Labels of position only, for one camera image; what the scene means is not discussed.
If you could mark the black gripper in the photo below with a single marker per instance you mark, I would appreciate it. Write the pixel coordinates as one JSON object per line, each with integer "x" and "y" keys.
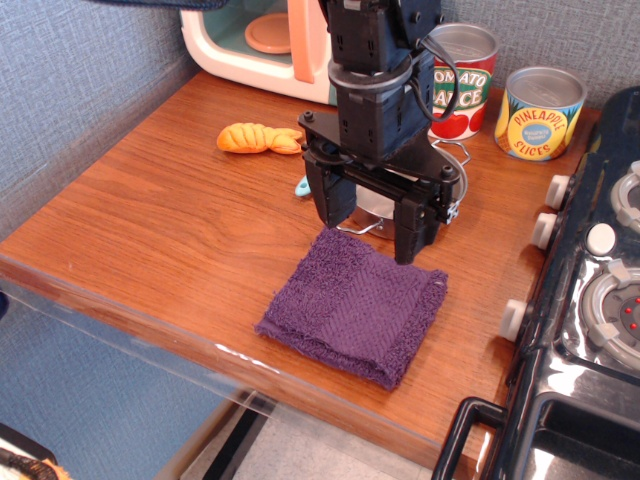
{"x": 378, "y": 139}

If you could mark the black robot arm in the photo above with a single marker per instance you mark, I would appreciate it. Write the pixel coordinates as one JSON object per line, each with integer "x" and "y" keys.
{"x": 382, "y": 68}

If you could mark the purple folded towel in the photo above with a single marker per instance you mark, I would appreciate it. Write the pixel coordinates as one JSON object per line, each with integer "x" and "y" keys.
{"x": 354, "y": 309}

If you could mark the white teal toy spoon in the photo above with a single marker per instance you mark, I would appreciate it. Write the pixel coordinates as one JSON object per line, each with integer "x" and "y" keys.
{"x": 302, "y": 188}

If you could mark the orange plush croissant toy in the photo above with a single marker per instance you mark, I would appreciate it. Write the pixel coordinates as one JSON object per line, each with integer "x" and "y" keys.
{"x": 254, "y": 138}

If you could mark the toy microwave oven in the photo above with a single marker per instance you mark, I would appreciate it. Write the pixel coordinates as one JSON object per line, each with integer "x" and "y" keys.
{"x": 216, "y": 42}

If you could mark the tomato sauce can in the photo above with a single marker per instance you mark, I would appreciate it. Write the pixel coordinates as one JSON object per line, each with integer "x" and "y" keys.
{"x": 474, "y": 50}

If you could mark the pineapple slices can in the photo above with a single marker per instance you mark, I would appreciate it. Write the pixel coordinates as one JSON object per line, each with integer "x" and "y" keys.
{"x": 539, "y": 113}

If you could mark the orange microwave turntable plate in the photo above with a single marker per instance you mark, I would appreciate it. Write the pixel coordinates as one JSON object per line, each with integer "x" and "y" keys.
{"x": 269, "y": 34}

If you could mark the black toy stove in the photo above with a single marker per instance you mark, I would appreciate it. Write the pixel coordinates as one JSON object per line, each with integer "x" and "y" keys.
{"x": 572, "y": 409}

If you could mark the orange black object corner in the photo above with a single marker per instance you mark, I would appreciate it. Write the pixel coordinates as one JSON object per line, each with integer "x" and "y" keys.
{"x": 24, "y": 458}

